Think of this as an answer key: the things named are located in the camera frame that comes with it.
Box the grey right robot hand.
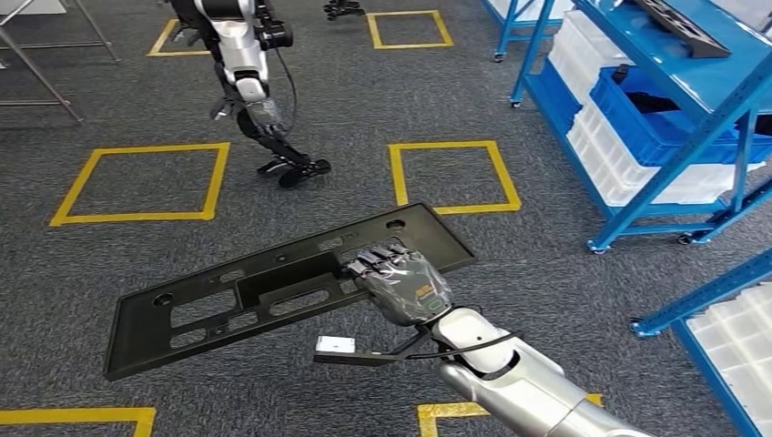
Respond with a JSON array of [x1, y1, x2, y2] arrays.
[[344, 242, 454, 328]]

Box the long black plastic panel part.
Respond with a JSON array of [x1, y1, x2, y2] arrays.
[[102, 201, 478, 382], [630, 0, 733, 60]]

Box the yellow floor tape square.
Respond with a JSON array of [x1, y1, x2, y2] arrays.
[[49, 142, 231, 229], [0, 407, 157, 437], [416, 392, 604, 437]]

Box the small black floor object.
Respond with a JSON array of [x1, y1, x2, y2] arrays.
[[322, 0, 366, 20]]

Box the silver black humanoid robot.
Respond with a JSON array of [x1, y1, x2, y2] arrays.
[[166, 0, 333, 189]]

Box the blue plastic crate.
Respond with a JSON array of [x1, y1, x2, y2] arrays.
[[589, 65, 772, 168]]

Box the black parts in crate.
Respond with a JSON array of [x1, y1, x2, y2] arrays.
[[610, 63, 683, 116]]

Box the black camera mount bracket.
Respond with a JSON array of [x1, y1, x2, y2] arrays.
[[313, 325, 451, 368]]

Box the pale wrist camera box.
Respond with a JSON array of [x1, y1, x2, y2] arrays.
[[315, 335, 357, 356]]

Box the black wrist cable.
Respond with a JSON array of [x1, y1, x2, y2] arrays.
[[403, 331, 524, 363]]

